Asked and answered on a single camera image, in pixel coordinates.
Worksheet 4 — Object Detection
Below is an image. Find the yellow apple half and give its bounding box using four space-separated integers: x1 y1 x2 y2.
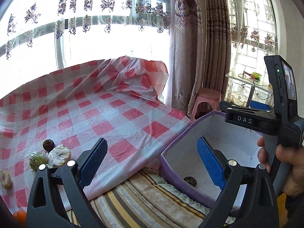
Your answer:
47 145 72 168

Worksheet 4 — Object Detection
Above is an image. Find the green fruit half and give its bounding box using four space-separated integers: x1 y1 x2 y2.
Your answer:
29 151 48 172

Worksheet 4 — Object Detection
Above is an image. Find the unwrapped yellow fruit half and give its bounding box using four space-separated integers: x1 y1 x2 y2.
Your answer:
0 169 12 189

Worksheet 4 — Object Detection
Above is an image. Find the wrinkled dark passion fruit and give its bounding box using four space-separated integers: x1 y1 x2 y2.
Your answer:
184 176 197 187

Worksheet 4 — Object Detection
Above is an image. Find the person right hand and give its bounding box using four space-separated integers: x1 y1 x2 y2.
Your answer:
256 135 304 198

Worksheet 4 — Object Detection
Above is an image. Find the purple white cardboard box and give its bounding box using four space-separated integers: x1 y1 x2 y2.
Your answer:
160 111 261 208

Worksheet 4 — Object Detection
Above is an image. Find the pink plastic stool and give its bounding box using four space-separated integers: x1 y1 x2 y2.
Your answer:
189 87 222 123

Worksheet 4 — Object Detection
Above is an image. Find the striped sofa towel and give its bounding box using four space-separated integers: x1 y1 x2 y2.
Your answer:
90 167 210 227

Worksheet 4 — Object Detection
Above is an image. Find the red checkered plastic tablecloth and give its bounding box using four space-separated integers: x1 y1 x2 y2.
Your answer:
1 56 190 212

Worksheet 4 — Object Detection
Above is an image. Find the beige patterned curtain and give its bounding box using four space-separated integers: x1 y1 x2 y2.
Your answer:
165 0 231 116

